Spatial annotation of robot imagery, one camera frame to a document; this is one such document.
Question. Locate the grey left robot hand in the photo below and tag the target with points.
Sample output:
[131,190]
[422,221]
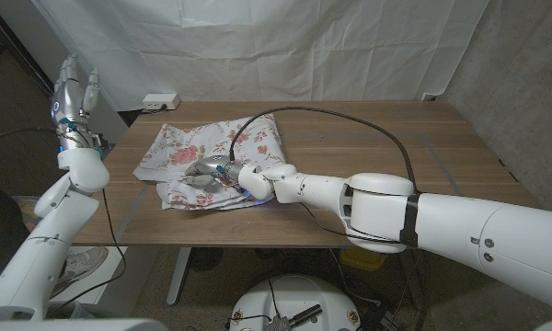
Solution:
[71,106]

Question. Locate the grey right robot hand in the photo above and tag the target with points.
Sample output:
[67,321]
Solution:
[216,167]

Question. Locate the white floral cloth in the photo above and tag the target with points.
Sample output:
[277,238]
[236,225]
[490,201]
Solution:
[188,147]

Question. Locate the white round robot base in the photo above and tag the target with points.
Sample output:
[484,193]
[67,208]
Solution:
[299,294]

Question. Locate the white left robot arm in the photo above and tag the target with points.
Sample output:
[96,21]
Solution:
[41,248]

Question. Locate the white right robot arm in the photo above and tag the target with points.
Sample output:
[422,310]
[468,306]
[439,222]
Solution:
[441,225]

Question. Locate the dark wooden door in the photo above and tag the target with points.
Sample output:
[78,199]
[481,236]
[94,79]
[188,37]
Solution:
[14,92]

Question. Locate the white power strip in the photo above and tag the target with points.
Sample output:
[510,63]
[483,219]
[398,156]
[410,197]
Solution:
[160,101]

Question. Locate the black round floor object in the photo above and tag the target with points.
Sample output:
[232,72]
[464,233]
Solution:
[204,258]

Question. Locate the clear plastic storage box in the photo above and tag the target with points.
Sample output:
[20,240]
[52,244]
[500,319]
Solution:
[27,207]

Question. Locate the white table leg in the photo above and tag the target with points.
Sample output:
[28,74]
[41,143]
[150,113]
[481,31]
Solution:
[179,276]

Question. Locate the white backdrop sheet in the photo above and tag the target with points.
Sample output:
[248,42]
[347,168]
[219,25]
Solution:
[257,46]

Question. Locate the person in dark trousers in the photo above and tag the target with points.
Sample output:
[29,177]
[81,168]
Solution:
[0,220]

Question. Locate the white grey sneaker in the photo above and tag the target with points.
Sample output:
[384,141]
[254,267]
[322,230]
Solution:
[83,264]

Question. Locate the grey metal connector block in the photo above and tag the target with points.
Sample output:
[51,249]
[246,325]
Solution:
[279,324]

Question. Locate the black tool on base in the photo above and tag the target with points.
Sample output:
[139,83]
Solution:
[306,315]

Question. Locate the yellow object under table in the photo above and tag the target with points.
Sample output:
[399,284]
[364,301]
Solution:
[363,262]

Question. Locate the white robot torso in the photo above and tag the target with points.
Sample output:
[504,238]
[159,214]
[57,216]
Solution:
[73,325]

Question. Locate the black power adapter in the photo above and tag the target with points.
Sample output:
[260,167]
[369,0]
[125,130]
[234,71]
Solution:
[382,319]

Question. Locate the grey table leg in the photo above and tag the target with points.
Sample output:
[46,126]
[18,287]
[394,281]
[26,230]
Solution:
[414,285]

